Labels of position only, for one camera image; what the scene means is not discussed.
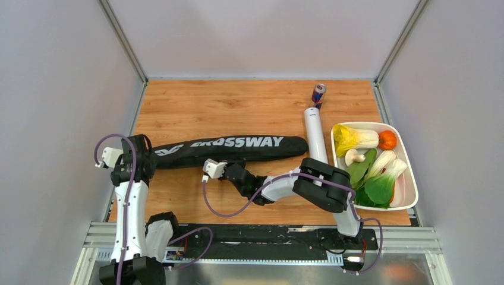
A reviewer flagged black Crossway racket bag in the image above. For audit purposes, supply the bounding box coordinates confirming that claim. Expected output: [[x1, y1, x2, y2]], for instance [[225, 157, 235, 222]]
[[153, 135, 308, 169]]

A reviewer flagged white shuttlecock tube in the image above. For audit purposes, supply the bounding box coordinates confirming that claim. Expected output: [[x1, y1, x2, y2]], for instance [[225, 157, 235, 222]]
[[304, 107, 328, 163]]

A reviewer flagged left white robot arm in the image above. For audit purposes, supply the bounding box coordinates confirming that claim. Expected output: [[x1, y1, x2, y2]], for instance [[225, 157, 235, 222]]
[[94, 134, 182, 284]]

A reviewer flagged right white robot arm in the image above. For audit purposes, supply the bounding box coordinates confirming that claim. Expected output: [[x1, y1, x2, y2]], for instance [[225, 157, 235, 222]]
[[217, 158, 363, 248]]

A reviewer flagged yellow napa cabbage toy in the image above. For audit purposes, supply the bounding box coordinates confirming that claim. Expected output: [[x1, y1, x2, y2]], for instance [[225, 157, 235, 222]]
[[333, 124, 379, 157]]

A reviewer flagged beige mushroom toy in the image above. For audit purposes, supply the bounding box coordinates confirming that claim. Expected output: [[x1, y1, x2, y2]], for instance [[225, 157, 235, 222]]
[[345, 148, 366, 166]]

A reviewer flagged green leaf vegetable toy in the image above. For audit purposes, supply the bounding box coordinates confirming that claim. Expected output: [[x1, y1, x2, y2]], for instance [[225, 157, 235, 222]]
[[346, 148, 377, 207]]

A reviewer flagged red blue drink can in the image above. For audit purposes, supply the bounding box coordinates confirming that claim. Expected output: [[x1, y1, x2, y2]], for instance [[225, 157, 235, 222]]
[[311, 83, 327, 109]]

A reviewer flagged white green bok choy toy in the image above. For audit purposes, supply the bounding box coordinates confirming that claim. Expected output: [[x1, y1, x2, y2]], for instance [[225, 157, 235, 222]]
[[364, 159, 407, 207]]

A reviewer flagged small orange pumpkin toy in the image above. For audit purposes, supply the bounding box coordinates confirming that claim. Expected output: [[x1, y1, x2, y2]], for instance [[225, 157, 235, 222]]
[[378, 130, 397, 150]]

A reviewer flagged white plastic basin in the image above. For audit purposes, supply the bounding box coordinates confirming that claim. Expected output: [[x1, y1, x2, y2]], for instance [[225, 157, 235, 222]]
[[331, 122, 418, 211]]

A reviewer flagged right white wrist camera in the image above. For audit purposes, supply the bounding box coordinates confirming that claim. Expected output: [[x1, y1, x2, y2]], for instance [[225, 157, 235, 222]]
[[202, 159, 227, 182]]

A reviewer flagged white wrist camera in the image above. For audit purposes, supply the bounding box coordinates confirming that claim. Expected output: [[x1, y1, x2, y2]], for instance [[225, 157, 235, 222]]
[[95, 147, 123, 169], [202, 159, 227, 182]]

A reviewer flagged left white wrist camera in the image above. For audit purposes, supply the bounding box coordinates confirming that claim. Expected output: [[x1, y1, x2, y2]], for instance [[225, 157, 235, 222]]
[[95, 147, 123, 169]]

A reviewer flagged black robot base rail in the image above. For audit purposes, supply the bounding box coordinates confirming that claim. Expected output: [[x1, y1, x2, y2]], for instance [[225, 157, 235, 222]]
[[160, 224, 380, 270]]

